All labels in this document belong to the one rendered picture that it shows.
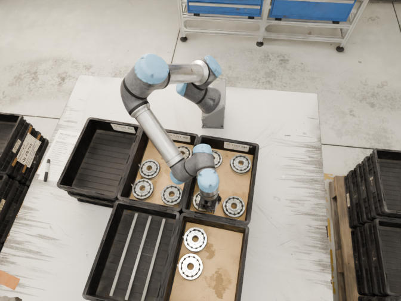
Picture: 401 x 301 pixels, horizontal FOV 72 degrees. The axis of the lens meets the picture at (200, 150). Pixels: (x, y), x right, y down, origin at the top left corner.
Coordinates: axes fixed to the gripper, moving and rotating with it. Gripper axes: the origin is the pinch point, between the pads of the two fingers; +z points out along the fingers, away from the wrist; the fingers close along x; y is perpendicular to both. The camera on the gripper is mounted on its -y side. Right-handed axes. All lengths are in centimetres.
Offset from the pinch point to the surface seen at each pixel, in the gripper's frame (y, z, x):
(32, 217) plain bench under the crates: 29, 15, -89
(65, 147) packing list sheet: -14, 15, -93
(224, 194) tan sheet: -5.9, 2.1, 5.4
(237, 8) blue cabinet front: -204, 45, -30
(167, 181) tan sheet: -4.9, 2.0, -23.6
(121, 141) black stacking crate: -20, 2, -55
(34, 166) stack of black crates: -8, 57, -140
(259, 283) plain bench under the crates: 26.6, 15.2, 30.2
